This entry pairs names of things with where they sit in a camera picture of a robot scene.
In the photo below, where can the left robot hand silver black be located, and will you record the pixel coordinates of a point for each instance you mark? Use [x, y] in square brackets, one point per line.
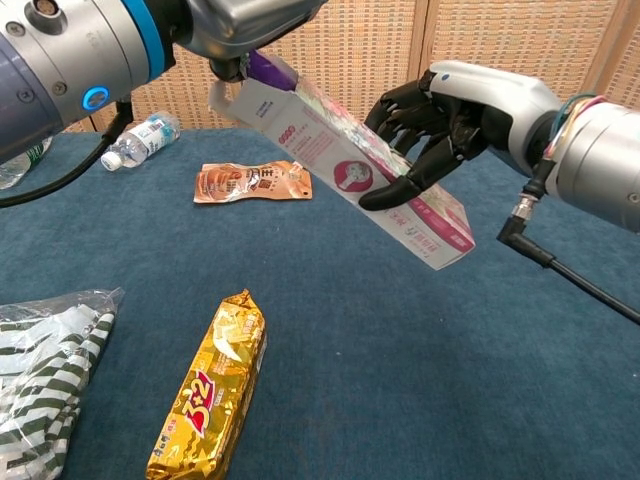
[240, 25]

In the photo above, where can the purple white tube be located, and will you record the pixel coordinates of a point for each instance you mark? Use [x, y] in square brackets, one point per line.
[270, 70]

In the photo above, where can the gold foil biscuit pack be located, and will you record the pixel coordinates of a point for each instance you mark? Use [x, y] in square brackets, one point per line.
[215, 390]

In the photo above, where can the floral toothpaste carton box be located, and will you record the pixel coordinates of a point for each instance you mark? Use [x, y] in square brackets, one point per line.
[320, 140]

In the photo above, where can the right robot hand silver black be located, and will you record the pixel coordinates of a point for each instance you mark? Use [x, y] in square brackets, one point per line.
[490, 110]

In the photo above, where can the blue label water bottle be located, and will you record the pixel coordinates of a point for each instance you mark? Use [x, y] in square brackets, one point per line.
[142, 137]

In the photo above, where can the blue table mat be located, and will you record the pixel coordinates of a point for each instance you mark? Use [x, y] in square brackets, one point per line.
[375, 350]

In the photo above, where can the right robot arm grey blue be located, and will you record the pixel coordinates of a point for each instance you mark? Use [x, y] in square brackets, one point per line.
[600, 155]

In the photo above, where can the green label water bottle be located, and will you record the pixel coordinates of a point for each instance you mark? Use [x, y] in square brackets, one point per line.
[20, 162]

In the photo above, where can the striped shirt in plastic bag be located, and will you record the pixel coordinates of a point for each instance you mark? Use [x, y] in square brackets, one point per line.
[40, 360]

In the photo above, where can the orange spout drink pouch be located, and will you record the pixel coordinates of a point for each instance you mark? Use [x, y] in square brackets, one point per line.
[250, 185]

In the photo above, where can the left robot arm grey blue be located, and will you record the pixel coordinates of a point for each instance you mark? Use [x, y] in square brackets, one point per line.
[60, 65]

